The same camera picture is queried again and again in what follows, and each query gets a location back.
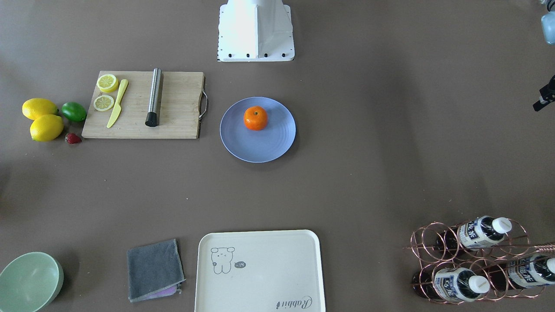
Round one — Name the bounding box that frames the blue plate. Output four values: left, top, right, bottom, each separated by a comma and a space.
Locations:
219, 97, 297, 163

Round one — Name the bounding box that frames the orange fruit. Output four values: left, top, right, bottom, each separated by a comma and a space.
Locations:
243, 105, 269, 131

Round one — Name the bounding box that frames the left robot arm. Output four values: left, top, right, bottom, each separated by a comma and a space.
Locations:
532, 0, 555, 112

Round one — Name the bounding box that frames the tea bottle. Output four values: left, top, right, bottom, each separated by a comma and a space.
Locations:
433, 215, 512, 254
411, 268, 491, 303
484, 253, 555, 292

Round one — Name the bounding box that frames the tea bottle front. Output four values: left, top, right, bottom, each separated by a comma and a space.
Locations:
411, 268, 491, 303

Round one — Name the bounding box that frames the cream rabbit tray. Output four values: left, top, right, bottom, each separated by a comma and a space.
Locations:
195, 229, 326, 312

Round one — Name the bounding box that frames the wooden cutting board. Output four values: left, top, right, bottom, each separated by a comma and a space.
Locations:
82, 71, 206, 139

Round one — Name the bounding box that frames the steel muddler black tip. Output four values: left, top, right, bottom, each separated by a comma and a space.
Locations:
145, 68, 164, 127

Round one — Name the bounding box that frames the grey folded cloth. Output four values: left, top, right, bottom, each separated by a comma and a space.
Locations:
127, 239, 186, 302

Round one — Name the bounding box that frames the yellow plastic knife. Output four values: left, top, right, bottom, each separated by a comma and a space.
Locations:
106, 79, 129, 128

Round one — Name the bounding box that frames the lemon slice lower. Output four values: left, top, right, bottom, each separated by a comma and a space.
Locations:
96, 74, 119, 93

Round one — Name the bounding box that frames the lemon slice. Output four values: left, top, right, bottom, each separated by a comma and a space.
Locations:
93, 94, 115, 112
96, 74, 119, 93

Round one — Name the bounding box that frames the lemon slice upper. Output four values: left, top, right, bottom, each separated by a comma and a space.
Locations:
93, 94, 115, 112

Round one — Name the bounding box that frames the green lime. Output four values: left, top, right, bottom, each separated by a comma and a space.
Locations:
61, 101, 87, 122

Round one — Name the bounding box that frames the red strawberry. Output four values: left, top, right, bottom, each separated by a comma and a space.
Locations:
64, 133, 82, 144

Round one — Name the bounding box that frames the yellow lemon near strawberry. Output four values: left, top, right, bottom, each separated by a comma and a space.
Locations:
29, 114, 64, 142

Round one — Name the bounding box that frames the green bowl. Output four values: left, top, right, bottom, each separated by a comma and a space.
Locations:
0, 251, 64, 312

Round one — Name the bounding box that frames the copper wire bottle rack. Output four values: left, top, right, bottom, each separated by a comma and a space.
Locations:
409, 219, 554, 305

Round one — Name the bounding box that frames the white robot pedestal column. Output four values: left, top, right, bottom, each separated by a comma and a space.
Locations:
217, 0, 295, 62

